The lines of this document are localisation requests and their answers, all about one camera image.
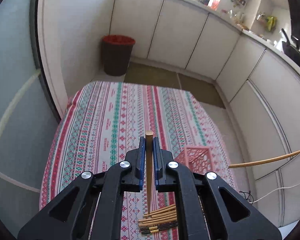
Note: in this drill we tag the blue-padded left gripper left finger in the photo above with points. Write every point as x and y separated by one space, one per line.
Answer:
139 165

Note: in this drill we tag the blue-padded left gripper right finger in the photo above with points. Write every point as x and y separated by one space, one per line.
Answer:
160 159

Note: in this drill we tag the dark brown wooden chopstick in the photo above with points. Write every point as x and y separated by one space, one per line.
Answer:
149 167

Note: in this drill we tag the light bamboo chopstick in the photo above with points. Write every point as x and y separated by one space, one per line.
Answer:
265 161
168 214
159 221
148 219
160 211

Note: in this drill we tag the pink perforated utensil basket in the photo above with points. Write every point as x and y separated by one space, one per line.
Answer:
197 158

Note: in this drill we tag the patterned red green tablecloth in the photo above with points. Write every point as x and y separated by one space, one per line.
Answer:
105 120

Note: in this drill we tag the black gold-tipped chopstick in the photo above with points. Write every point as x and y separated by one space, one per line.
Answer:
155 231
161 226

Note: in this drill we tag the red-lined brown trash bin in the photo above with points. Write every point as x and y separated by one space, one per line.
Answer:
116 51

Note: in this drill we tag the black wok pan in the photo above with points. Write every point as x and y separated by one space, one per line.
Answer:
292 51

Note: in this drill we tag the yellow snack bag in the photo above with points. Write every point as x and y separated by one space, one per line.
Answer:
271 23

